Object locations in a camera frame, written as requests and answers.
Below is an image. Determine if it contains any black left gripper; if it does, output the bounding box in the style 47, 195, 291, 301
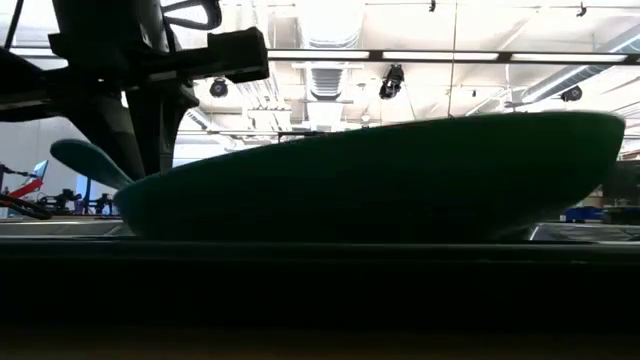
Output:
47, 29, 209, 182

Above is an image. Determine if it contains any blue-handled metal fork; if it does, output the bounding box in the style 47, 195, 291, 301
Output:
49, 138, 135, 191

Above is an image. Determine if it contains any green plastic plate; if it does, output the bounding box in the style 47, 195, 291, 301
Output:
113, 110, 626, 245

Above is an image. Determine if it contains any dark green serving tray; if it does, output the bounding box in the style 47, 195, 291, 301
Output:
0, 238, 640, 334

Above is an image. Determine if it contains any blue lit monitor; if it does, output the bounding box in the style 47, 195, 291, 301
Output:
27, 159, 50, 195

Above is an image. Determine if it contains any red background object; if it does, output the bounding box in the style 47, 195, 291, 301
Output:
7, 178, 44, 200

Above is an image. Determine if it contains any blue storage bin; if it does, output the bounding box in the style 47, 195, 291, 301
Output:
564, 206, 604, 224

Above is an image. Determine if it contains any black computer monitor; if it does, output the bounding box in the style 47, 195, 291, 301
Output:
602, 159, 640, 204

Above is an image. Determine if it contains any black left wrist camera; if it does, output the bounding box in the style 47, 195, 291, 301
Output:
206, 26, 271, 85

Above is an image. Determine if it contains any black thick cable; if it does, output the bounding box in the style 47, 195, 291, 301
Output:
0, 193, 54, 221

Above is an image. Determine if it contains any black left wrist camera cable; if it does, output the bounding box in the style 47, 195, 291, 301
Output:
160, 0, 224, 31

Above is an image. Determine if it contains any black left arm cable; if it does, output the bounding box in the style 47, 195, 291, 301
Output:
3, 0, 25, 51

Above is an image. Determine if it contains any silver ceiling duct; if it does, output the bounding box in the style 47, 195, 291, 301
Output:
294, 0, 366, 132
519, 24, 640, 104

